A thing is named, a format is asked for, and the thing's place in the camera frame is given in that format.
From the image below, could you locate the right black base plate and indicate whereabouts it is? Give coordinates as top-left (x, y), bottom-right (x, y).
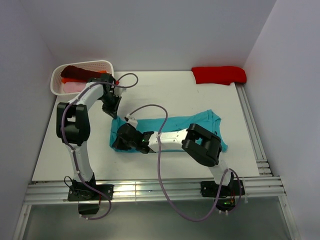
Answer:
top-left (200, 180), bottom-right (246, 212)

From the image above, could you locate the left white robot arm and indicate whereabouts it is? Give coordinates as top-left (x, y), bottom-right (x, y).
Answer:
top-left (56, 73), bottom-right (122, 200)

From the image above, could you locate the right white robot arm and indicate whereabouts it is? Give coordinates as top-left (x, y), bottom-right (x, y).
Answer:
top-left (112, 123), bottom-right (234, 195)

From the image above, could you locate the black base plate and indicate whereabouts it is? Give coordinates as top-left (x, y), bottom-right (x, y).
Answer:
top-left (67, 182), bottom-right (114, 217)
top-left (200, 180), bottom-right (246, 212)

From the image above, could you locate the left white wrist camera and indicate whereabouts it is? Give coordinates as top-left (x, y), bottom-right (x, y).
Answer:
top-left (113, 87), bottom-right (127, 97)

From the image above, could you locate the white plastic basket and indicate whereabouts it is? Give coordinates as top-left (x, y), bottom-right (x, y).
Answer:
top-left (50, 60), bottom-right (114, 96)

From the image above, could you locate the dark red rolled shirt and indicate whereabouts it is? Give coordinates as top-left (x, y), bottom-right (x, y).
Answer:
top-left (60, 65), bottom-right (104, 82)

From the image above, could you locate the aluminium right side rail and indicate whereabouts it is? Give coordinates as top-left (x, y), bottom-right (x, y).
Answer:
top-left (235, 83), bottom-right (274, 177)

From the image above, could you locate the aluminium rail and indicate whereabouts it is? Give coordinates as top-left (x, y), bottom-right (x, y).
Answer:
top-left (13, 175), bottom-right (300, 240)
top-left (235, 83), bottom-right (274, 177)

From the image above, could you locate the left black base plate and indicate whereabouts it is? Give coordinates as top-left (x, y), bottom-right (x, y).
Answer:
top-left (67, 182), bottom-right (114, 217)

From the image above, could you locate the red folded t shirt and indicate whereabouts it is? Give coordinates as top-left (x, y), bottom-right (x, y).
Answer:
top-left (191, 66), bottom-right (247, 86)

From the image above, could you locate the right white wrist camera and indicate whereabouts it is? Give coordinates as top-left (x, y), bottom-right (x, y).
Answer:
top-left (124, 113), bottom-right (138, 129)

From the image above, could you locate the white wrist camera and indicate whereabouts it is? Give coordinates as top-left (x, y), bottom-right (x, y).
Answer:
top-left (124, 113), bottom-right (138, 129)
top-left (113, 87), bottom-right (127, 97)

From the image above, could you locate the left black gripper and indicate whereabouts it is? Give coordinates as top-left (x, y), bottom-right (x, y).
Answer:
top-left (99, 93), bottom-right (122, 119)

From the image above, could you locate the pink rolled shirt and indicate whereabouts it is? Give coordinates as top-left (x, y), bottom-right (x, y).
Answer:
top-left (62, 82), bottom-right (86, 94)

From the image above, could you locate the teal t shirt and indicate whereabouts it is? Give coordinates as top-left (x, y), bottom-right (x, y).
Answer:
top-left (109, 109), bottom-right (222, 152)

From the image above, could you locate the orange rolled shirt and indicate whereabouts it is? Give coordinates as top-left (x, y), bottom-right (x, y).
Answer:
top-left (61, 70), bottom-right (108, 84)

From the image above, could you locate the aluminium front rail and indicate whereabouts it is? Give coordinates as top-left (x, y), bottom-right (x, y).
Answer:
top-left (13, 175), bottom-right (300, 240)

